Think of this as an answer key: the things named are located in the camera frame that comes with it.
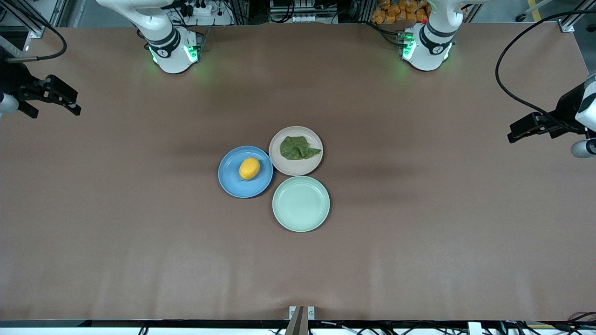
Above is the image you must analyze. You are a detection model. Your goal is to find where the aluminium frame profile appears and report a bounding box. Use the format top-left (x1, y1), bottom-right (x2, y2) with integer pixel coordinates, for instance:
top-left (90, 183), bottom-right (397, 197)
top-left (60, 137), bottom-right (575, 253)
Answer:
top-left (558, 0), bottom-right (596, 33)
top-left (0, 0), bottom-right (63, 40)

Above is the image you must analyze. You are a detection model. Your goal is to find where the beige plate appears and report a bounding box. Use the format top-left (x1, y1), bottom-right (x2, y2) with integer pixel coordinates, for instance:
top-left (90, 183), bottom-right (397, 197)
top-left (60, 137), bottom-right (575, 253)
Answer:
top-left (269, 126), bottom-right (324, 177)

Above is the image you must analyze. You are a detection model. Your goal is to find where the light green plate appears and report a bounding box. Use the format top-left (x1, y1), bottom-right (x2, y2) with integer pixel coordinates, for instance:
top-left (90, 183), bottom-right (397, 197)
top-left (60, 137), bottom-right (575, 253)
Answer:
top-left (272, 175), bottom-right (331, 233)

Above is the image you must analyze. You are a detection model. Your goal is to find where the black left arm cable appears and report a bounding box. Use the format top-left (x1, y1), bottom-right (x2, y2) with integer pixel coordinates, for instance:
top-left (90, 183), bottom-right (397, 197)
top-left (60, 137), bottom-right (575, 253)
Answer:
top-left (495, 9), bottom-right (596, 122)

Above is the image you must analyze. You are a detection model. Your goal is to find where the green lettuce leaf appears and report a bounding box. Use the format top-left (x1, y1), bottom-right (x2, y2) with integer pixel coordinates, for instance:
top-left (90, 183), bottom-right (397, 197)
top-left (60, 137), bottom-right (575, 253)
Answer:
top-left (280, 136), bottom-right (322, 161)

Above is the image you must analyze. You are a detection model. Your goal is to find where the blue plate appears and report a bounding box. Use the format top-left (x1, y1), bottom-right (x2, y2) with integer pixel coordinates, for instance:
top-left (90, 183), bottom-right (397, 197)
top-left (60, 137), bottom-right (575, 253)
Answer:
top-left (218, 146), bottom-right (274, 199)

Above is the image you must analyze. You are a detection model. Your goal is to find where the silver table edge bracket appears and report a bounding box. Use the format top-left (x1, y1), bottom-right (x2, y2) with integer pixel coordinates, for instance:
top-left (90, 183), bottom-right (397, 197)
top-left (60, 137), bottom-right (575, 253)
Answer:
top-left (289, 306), bottom-right (316, 335)

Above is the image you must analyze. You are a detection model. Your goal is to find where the yellow lemon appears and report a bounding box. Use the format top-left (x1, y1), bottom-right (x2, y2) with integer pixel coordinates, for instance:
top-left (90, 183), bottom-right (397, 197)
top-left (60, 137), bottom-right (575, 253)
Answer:
top-left (239, 157), bottom-right (261, 181)

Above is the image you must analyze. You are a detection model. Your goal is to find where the orange snack packets pile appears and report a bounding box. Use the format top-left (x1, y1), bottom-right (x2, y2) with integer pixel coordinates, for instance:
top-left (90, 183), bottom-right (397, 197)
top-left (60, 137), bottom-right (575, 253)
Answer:
top-left (371, 0), bottom-right (430, 25)

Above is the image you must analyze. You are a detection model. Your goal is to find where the white electronics box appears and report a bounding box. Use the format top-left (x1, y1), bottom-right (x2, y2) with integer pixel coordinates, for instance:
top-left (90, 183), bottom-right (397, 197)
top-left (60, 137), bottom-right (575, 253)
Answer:
top-left (269, 0), bottom-right (339, 24)

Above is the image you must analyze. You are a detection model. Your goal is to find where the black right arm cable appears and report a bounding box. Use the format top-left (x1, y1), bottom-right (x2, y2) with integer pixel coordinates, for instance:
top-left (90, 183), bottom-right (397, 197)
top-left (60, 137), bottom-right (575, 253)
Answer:
top-left (0, 8), bottom-right (68, 64)

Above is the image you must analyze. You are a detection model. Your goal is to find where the white power strip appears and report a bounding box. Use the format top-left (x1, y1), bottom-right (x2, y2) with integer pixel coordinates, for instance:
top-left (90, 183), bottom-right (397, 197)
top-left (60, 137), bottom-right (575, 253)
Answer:
top-left (179, 0), bottom-right (214, 17)

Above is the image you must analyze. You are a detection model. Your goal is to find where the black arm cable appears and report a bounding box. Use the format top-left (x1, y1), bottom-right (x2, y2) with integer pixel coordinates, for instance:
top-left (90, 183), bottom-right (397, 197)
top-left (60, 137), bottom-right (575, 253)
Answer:
top-left (495, 9), bottom-right (596, 122)
top-left (0, 8), bottom-right (68, 64)

